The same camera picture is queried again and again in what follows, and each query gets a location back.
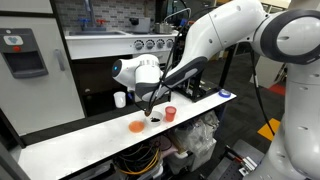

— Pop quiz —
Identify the white toy fridge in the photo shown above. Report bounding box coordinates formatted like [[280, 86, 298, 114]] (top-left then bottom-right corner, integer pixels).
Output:
[[0, 0, 87, 138]]

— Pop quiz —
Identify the white bowl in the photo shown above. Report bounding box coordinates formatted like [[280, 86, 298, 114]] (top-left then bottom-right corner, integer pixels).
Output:
[[145, 110, 164, 127]]

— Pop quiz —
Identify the yellow and black cable bundle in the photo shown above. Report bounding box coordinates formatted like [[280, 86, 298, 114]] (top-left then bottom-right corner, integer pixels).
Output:
[[114, 144, 162, 176]]

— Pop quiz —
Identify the black metal rack frame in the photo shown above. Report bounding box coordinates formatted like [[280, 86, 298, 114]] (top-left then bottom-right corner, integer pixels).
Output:
[[176, 44, 236, 103]]

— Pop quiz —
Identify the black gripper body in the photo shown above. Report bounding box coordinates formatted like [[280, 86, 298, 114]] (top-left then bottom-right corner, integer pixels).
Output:
[[141, 99, 156, 112]]

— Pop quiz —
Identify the white lidded storage bin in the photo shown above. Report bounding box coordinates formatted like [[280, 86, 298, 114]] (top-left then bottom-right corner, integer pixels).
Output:
[[166, 139, 218, 175]]

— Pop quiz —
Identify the clear plastic bag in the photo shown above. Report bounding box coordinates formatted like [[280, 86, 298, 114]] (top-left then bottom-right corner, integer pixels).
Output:
[[173, 110, 221, 158]]

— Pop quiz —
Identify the orange handled bar clamp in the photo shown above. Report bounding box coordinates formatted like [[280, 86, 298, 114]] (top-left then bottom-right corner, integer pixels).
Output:
[[226, 146, 258, 177]]

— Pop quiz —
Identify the white toy kitchen stove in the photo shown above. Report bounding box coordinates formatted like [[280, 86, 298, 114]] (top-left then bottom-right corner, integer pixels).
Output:
[[64, 29, 183, 113]]

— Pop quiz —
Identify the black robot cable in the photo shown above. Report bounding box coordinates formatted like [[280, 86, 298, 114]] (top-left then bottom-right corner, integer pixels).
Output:
[[146, 6, 278, 138]]

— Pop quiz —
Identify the grey toy pot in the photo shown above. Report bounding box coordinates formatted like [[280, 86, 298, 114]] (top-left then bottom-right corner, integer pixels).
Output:
[[129, 16, 152, 34]]

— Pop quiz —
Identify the orange plastic plate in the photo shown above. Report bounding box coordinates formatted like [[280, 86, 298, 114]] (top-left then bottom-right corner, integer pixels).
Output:
[[128, 120, 146, 134]]

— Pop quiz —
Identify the toy kitchen faucet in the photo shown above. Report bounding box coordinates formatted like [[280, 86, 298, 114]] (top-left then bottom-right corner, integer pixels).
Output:
[[77, 0, 108, 33]]

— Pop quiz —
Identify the metal toy pot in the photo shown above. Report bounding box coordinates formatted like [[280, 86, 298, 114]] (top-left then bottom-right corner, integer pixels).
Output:
[[153, 21, 175, 35]]

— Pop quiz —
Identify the blue tape roll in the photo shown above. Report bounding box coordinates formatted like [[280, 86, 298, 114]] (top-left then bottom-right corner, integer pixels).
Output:
[[218, 88, 232, 99]]

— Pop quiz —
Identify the translucent orange plastic cup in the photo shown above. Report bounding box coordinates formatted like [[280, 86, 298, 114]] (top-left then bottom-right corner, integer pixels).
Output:
[[164, 105, 177, 123]]

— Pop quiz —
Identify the white mug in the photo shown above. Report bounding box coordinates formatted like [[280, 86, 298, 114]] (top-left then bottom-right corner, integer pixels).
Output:
[[113, 91, 127, 109]]

